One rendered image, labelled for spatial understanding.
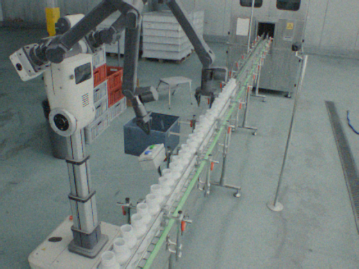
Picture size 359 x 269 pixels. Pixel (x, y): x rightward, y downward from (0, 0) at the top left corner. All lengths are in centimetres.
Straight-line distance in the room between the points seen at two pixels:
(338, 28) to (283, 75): 575
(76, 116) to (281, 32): 484
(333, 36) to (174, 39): 573
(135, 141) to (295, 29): 436
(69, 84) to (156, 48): 673
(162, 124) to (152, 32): 594
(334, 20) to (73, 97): 1056
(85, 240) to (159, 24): 661
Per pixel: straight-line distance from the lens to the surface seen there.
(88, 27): 129
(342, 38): 1172
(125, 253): 99
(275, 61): 612
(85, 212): 202
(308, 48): 1164
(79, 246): 223
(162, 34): 815
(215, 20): 1183
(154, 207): 114
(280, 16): 602
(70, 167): 189
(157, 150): 151
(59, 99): 166
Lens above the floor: 184
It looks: 25 degrees down
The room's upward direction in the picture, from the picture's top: 3 degrees clockwise
